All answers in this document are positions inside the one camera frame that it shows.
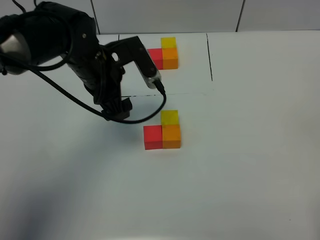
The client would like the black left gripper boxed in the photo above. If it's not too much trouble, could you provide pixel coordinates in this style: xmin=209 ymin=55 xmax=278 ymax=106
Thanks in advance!
xmin=67 ymin=47 xmax=133 ymax=121

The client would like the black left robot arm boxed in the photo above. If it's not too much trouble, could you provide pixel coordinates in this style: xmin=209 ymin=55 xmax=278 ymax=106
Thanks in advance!
xmin=0 ymin=1 xmax=132 ymax=122

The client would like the red template cube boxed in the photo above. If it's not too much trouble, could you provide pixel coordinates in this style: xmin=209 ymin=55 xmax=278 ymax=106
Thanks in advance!
xmin=148 ymin=48 xmax=164 ymax=70

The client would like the orange template cube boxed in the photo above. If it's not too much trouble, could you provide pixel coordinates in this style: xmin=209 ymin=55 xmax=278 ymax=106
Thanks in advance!
xmin=162 ymin=48 xmax=179 ymax=70

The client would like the yellow template cube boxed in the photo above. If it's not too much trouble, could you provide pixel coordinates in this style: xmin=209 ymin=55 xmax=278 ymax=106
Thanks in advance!
xmin=161 ymin=37 xmax=177 ymax=49

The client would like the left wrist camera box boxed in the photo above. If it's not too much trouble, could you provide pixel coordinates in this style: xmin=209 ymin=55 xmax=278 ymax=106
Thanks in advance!
xmin=103 ymin=36 xmax=163 ymax=89

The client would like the black left camera cable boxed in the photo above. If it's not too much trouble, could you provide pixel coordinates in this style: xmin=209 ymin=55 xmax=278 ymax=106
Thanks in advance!
xmin=0 ymin=0 xmax=167 ymax=125

